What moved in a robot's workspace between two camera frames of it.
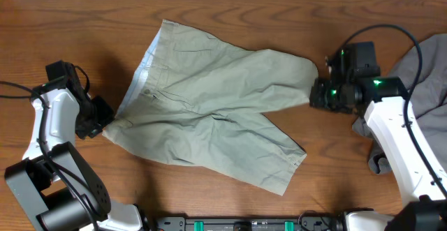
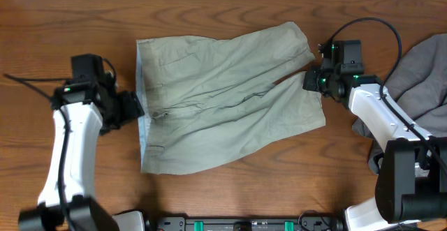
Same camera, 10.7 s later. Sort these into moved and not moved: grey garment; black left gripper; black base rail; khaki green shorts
Moved: khaki green shorts; black left gripper
Not moved: black base rail; grey garment
